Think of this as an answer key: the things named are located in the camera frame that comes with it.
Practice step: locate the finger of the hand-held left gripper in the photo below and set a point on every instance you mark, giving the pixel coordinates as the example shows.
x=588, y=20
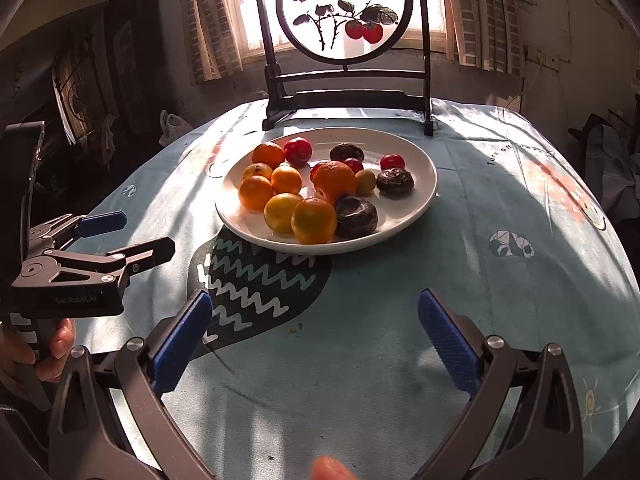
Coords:
x=150, y=252
x=100, y=222

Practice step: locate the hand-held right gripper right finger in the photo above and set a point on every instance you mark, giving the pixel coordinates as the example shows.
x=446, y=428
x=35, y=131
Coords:
x=450, y=340

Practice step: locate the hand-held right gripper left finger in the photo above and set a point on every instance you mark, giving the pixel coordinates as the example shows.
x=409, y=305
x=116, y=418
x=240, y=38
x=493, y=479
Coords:
x=180, y=340

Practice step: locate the white oval plate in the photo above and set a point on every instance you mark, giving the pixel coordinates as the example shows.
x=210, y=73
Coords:
x=405, y=215

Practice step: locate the yellow-orange mandarin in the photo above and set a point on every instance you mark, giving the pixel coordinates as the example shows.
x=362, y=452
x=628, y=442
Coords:
x=286, y=179

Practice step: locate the dark water chestnut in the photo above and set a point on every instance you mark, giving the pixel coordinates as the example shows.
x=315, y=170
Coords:
x=356, y=216
x=346, y=152
x=395, y=182

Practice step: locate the large red apple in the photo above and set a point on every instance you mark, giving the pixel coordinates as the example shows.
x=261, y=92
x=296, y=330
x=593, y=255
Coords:
x=298, y=151

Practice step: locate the small yellow-green kiwi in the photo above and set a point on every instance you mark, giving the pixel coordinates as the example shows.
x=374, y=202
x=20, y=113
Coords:
x=365, y=182

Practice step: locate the small red tomato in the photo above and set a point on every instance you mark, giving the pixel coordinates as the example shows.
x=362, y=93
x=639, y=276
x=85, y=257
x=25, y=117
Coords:
x=315, y=170
x=353, y=165

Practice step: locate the red plum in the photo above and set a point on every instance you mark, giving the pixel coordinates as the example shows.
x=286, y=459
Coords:
x=392, y=161

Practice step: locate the large orange mandarin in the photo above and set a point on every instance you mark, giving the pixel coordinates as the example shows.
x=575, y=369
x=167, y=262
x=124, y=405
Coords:
x=334, y=180

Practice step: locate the person's left hand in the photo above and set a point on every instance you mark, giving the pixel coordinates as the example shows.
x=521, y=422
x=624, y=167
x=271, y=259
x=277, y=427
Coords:
x=62, y=345

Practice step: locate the person's right hand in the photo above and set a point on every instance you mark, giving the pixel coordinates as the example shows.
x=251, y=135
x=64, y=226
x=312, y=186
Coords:
x=330, y=470

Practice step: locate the black folding stand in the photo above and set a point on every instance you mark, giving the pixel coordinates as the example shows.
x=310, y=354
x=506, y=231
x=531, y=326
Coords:
x=20, y=185

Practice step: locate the white plastic bag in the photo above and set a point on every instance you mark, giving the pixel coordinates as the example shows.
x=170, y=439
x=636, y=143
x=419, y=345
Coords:
x=172, y=127

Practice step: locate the small orange mandarin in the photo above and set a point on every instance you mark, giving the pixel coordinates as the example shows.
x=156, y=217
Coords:
x=255, y=192

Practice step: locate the small spotted yellow citrus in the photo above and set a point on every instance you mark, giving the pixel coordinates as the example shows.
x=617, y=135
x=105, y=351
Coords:
x=257, y=171

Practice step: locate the dark wooden door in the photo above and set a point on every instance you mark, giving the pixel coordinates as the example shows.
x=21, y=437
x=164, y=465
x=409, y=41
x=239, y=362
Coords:
x=135, y=50

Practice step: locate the checked beige curtain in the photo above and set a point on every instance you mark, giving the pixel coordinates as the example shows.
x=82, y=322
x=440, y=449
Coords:
x=480, y=15
x=215, y=25

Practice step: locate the dark cloth pile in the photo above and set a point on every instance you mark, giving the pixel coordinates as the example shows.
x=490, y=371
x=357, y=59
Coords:
x=610, y=160

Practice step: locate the black framed painted table screen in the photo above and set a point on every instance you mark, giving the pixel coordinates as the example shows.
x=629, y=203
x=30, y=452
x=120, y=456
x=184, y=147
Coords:
x=345, y=102

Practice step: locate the dark wall hanging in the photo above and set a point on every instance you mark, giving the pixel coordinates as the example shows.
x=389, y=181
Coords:
x=75, y=90

